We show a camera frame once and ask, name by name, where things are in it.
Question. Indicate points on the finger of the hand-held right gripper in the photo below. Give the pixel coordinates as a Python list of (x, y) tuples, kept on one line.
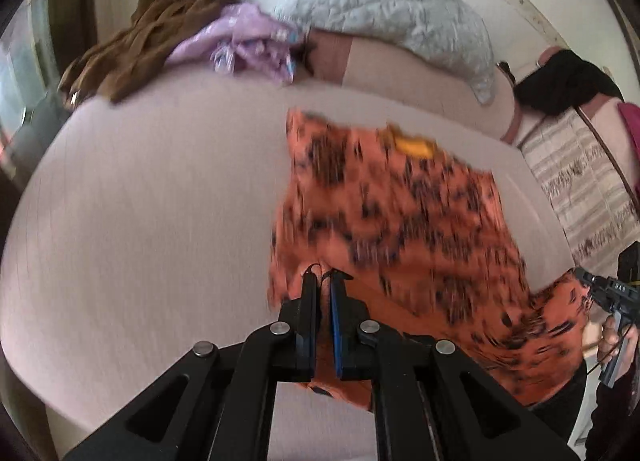
[(585, 277)]

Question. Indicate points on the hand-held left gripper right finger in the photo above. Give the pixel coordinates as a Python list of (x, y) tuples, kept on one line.
[(336, 326)]

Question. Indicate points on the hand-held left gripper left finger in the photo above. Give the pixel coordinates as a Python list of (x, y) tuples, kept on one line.
[(312, 326)]

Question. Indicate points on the orange black patterned garment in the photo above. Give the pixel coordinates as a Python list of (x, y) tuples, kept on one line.
[(400, 241)]

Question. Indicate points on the person's right hand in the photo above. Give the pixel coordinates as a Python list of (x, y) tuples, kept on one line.
[(607, 338)]

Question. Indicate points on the striped beige rug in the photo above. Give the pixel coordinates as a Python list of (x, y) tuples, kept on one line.
[(580, 186)]

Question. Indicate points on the person's black pants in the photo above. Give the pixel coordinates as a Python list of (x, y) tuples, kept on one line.
[(560, 401)]

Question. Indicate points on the pink bag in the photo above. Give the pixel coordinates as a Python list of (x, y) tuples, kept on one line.
[(631, 123)]

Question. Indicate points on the pink bed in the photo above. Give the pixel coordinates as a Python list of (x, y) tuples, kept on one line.
[(150, 201)]

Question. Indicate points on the purple printed cloth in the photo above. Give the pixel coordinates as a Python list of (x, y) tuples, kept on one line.
[(240, 43)]

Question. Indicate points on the grey quilted pillow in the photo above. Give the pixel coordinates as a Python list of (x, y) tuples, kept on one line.
[(390, 11)]

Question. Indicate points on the brown cloth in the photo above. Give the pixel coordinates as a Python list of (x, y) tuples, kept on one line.
[(145, 36)]

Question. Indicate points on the window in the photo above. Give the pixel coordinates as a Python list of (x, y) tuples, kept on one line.
[(22, 71)]

